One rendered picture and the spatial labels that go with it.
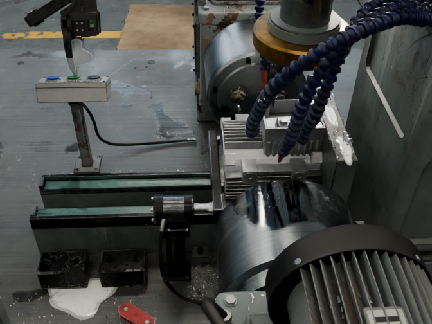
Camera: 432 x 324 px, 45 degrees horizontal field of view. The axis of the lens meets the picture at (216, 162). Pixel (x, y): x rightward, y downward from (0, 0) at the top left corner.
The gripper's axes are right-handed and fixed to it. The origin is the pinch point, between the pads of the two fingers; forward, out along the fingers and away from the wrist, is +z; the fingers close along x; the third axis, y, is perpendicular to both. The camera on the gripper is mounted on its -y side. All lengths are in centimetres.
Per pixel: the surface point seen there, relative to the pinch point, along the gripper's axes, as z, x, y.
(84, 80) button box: 2.2, -2.0, 3.1
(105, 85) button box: 3.0, -3.5, 8.2
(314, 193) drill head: 12, -51, 49
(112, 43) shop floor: 24, 237, -22
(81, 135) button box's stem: 17.6, 2.5, 0.2
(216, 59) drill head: -2.7, -2.1, 35.5
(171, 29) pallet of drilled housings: 14, 222, 19
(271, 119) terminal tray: 6, -25, 46
